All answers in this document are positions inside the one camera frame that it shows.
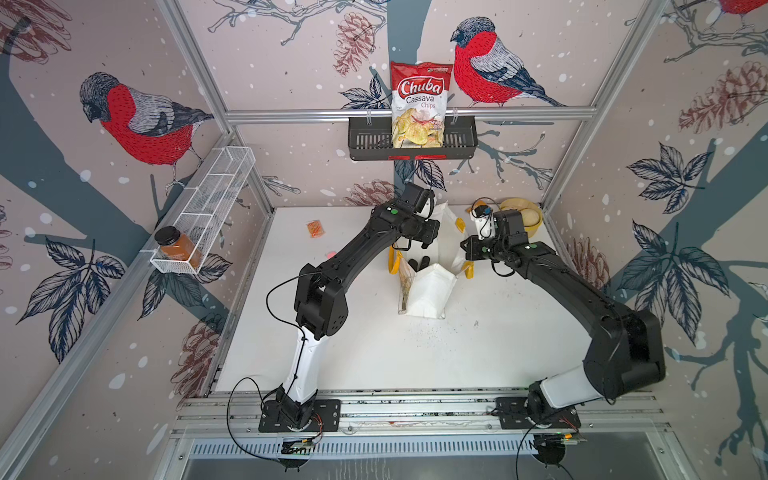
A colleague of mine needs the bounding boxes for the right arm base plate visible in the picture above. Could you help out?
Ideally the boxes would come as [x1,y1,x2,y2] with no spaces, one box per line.
[491,397,581,431]

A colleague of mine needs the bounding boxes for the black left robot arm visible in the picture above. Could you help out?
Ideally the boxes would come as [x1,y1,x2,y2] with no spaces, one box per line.
[275,183,440,429]

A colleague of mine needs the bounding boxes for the yellow bamboo steamer basket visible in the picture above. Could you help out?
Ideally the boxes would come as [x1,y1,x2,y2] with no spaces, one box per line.
[501,198,543,237]

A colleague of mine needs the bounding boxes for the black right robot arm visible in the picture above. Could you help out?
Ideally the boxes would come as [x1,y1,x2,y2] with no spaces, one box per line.
[461,205,666,423]

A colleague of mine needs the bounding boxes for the white wire wall shelf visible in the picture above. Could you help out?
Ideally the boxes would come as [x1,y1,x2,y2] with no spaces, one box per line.
[150,146,255,276]

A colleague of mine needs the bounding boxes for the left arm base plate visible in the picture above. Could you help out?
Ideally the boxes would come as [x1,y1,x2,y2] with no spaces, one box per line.
[258,398,341,433]

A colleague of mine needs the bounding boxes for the orange sauce jar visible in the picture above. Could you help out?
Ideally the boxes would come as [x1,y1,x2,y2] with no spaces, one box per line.
[154,226,202,270]

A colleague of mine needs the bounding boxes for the black wire wall basket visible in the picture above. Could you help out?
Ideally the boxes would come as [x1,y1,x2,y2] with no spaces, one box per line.
[348,116,478,161]

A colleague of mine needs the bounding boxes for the white tote pouch yellow handles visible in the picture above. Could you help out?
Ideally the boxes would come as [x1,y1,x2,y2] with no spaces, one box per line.
[388,203,474,319]

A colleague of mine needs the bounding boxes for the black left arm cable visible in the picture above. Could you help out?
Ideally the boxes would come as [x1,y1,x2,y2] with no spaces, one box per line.
[225,272,325,463]

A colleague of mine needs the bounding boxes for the Chuba cassava chips bag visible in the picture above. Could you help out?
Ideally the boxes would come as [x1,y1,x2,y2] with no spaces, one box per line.
[390,62,453,148]

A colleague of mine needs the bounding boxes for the orange snack packet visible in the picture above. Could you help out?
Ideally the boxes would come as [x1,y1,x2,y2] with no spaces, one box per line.
[307,220,325,238]

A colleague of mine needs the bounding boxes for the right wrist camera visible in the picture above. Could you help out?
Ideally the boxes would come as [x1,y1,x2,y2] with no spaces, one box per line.
[472,203,495,240]

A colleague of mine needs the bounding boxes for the aluminium rail frame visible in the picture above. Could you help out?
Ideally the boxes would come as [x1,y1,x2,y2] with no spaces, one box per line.
[164,389,671,469]

